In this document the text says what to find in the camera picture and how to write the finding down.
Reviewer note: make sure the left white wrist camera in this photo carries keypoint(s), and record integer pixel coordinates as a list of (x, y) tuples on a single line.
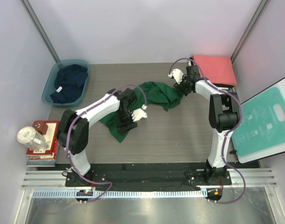
[(138, 114)]

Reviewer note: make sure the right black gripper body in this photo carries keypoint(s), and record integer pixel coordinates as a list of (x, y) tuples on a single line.
[(183, 86)]

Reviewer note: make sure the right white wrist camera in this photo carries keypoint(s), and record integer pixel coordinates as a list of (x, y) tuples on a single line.
[(177, 75)]

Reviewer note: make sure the clear plastic jar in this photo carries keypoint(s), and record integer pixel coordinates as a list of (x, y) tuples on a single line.
[(31, 138)]

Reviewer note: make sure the folded red t shirt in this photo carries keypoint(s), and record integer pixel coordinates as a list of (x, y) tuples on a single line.
[(215, 70)]

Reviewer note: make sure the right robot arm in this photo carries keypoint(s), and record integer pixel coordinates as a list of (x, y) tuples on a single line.
[(224, 115)]

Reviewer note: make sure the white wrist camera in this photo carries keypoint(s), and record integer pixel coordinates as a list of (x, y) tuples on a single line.
[(138, 114), (177, 75)]

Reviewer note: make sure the teal folding board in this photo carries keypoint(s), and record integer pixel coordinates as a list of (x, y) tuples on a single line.
[(262, 131)]

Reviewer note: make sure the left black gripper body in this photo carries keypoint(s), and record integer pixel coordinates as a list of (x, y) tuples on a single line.
[(123, 118)]

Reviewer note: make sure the aluminium rail frame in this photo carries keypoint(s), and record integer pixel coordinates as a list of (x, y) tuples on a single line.
[(254, 177)]

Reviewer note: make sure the stack of red books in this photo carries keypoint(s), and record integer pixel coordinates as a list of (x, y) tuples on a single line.
[(45, 157)]

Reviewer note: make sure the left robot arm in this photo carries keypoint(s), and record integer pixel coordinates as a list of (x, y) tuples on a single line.
[(73, 131)]

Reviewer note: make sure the blue plastic basket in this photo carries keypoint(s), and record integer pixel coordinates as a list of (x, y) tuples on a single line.
[(49, 86)]

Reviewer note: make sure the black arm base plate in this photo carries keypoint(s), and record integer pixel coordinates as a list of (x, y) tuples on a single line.
[(151, 176)]

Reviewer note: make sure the small dark red box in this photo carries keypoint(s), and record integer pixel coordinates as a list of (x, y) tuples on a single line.
[(41, 126)]

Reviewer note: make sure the navy blue t shirt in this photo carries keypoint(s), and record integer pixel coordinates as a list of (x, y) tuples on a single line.
[(69, 84)]

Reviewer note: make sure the green t shirt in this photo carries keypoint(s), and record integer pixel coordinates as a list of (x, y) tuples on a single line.
[(156, 93)]

